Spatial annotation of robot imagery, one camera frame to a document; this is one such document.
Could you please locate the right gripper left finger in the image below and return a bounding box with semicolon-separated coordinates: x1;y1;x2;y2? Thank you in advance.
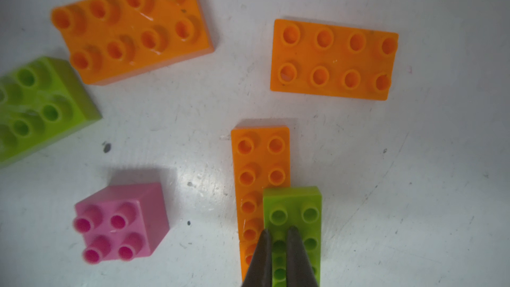
241;229;272;287

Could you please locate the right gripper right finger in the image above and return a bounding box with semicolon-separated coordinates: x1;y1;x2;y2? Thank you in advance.
286;226;319;287

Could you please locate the orange lego brick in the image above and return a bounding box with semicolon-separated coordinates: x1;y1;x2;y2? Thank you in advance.
50;0;215;85
270;19;399;100
231;126;291;278

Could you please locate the pink lego cube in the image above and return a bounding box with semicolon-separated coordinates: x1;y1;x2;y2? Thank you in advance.
73;183;169;264

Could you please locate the green lego brick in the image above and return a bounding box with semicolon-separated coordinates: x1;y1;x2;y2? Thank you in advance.
1;57;102;166
263;186;322;286

